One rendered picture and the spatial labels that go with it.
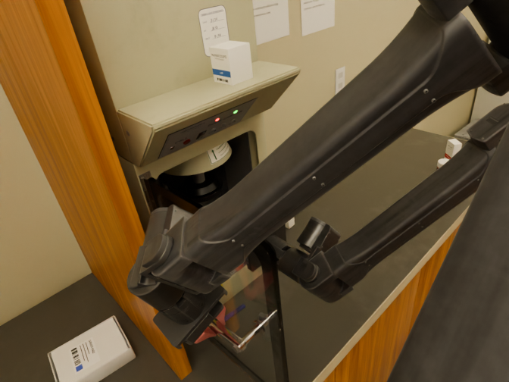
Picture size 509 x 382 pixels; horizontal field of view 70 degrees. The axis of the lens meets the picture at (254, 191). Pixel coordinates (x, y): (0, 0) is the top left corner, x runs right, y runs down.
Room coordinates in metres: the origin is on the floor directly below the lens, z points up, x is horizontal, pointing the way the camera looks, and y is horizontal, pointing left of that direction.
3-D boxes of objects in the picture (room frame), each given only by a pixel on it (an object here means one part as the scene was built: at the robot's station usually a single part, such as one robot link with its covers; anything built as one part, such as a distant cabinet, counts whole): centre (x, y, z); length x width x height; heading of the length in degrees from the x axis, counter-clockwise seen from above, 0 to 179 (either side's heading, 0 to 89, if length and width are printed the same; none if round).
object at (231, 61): (0.66, 0.01, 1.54); 0.05 x 0.05 x 0.06; 41
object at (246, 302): (0.46, 0.09, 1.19); 0.30 x 0.01 x 0.40; 41
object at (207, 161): (0.77, 0.13, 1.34); 0.18 x 0.18 x 0.05
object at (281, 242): (0.57, -0.03, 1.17); 0.10 x 0.07 x 0.07; 129
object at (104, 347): (0.53, 0.42, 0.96); 0.16 x 0.12 x 0.04; 123
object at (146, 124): (0.63, 0.04, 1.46); 0.32 x 0.12 x 0.10; 130
